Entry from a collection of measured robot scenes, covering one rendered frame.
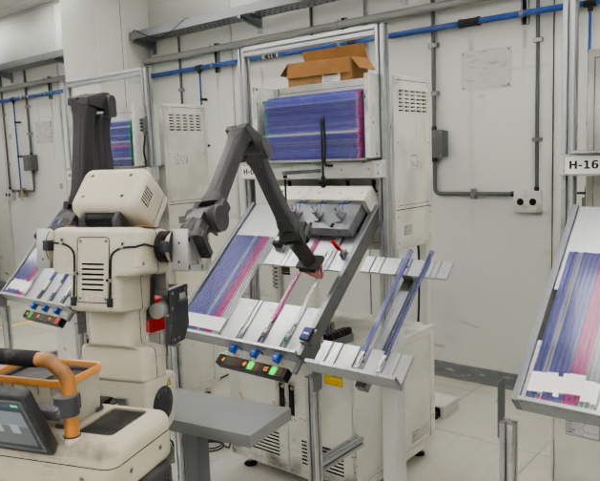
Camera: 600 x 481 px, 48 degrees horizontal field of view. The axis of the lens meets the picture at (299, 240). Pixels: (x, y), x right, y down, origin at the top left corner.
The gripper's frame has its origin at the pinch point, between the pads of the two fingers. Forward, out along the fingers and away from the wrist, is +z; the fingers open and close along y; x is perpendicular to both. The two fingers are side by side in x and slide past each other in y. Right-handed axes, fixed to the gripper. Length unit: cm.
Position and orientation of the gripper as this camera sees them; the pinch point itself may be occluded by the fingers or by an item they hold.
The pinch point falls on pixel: (320, 276)
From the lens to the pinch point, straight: 254.5
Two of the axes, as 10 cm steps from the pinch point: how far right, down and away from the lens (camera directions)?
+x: -4.4, 7.6, -4.8
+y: -7.7, -0.5, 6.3
